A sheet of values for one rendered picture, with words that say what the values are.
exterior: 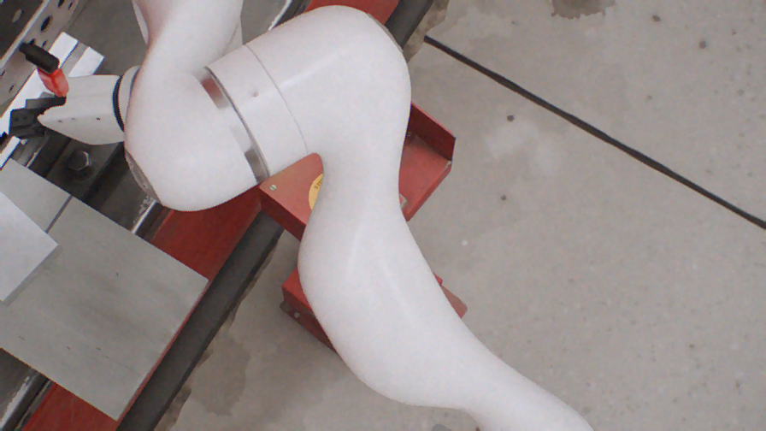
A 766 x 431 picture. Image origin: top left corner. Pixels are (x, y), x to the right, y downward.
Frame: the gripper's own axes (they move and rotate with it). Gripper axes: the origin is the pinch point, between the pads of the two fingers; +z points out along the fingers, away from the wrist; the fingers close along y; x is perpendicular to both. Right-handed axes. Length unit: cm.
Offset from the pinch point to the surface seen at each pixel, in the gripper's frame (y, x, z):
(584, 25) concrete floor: -123, -53, -13
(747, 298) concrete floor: -137, -5, -37
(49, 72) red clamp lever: 17.5, 2.3, -18.2
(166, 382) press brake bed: -85, 14, 43
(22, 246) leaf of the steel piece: -0.2, 14.2, -0.8
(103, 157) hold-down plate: -11.9, 0.9, -1.4
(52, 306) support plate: -2.3, 20.6, -4.0
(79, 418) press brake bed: -39, 27, 22
